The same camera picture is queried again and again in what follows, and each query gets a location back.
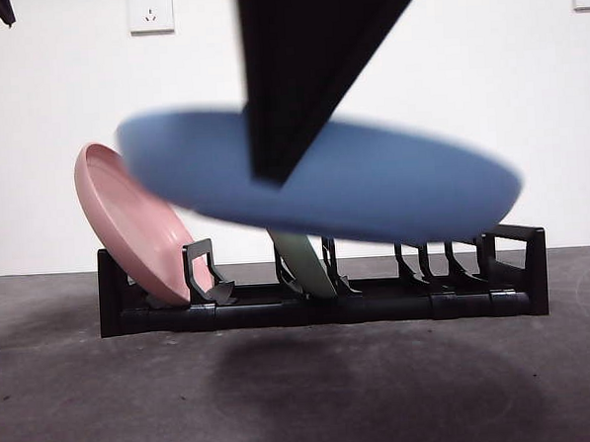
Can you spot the blue plate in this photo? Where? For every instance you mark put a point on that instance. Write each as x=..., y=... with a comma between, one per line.
x=382, y=186

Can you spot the black dish rack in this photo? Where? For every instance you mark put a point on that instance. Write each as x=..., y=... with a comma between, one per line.
x=329, y=310

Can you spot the green plate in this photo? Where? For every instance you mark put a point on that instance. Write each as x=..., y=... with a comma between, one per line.
x=307, y=265

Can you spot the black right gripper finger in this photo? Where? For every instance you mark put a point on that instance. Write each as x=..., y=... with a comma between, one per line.
x=306, y=57

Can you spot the pink plate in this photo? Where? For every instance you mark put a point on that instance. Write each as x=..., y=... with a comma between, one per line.
x=127, y=230

